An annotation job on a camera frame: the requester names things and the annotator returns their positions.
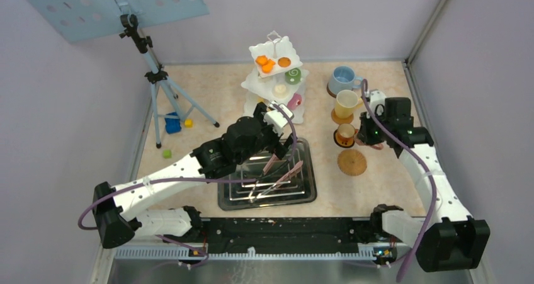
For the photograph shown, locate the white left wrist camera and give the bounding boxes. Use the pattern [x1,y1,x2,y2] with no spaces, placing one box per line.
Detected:
[263,101,294,137]

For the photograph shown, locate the yellow mug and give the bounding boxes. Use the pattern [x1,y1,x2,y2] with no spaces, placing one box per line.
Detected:
[334,90,362,119]

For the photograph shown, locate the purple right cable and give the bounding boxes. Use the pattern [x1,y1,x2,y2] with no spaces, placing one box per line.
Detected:
[360,79,438,284]

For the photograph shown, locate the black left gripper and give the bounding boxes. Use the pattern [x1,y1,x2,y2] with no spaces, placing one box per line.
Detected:
[236,103,297,166]

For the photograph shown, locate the brown coaster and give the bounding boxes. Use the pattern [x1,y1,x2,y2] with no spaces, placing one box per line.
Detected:
[331,110,354,125]
[326,84,337,98]

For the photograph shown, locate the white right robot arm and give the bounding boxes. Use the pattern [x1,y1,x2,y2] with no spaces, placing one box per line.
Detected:
[357,91,491,281]

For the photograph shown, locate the orange fish cake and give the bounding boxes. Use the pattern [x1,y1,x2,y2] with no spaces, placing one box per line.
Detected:
[261,59,276,74]
[255,55,269,66]

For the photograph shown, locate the orange round cookie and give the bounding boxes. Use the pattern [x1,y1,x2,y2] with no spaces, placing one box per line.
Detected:
[277,57,292,68]

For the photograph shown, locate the blue mug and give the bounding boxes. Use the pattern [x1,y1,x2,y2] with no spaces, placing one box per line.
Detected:
[328,65,364,94]

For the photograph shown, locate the pink cake slice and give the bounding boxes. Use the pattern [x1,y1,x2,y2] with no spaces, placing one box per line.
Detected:
[287,93,302,111]

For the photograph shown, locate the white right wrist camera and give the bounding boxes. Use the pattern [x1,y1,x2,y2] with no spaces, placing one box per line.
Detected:
[366,89,386,118]

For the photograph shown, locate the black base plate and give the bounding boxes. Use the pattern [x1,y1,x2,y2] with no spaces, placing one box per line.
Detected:
[162,217,395,257]

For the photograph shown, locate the purple cable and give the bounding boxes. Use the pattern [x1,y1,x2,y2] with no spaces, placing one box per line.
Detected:
[360,79,438,284]
[77,102,298,270]

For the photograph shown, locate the blue toy block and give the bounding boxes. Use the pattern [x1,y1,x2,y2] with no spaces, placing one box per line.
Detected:
[164,112,182,134]

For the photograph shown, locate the dark printed coaster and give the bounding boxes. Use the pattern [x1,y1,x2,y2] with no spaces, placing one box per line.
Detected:
[333,129,356,149]

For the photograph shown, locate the green roll cake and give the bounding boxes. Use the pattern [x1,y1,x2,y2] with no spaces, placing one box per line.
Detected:
[284,67,302,85]

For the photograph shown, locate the brown mug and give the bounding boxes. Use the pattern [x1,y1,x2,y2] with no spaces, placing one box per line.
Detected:
[335,123,357,147]

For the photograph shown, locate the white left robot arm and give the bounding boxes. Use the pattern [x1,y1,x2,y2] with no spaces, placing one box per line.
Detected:
[85,101,297,249]

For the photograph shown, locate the woven coaster front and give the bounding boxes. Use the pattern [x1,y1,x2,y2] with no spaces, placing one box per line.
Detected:
[337,149,367,176]

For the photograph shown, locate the white three-tier dessert stand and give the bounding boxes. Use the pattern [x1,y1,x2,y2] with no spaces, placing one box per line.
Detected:
[241,31,309,124]

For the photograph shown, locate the stainless steel tray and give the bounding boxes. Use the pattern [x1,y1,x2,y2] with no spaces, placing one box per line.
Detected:
[217,138,317,211]

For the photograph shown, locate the metal tongs with pink tips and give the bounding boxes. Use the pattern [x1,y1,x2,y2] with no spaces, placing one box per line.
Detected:
[247,154,304,203]

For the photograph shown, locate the green toy block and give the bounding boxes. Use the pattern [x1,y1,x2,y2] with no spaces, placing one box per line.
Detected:
[162,149,172,159]

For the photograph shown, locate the white cable duct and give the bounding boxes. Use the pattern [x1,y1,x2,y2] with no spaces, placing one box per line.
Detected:
[115,246,375,261]

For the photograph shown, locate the light blue music stand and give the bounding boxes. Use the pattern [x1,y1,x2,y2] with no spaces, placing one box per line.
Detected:
[27,0,220,148]

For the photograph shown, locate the brown coaster back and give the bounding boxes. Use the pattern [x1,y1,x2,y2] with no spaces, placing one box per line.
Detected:
[326,84,337,98]

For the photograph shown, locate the white round bun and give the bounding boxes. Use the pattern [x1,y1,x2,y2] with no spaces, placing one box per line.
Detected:
[272,84,288,98]

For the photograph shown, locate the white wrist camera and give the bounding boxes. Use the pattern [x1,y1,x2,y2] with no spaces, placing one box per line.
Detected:
[263,101,294,137]
[366,89,386,118]

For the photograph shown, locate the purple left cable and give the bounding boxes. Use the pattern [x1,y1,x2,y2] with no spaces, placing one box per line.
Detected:
[77,102,298,270]

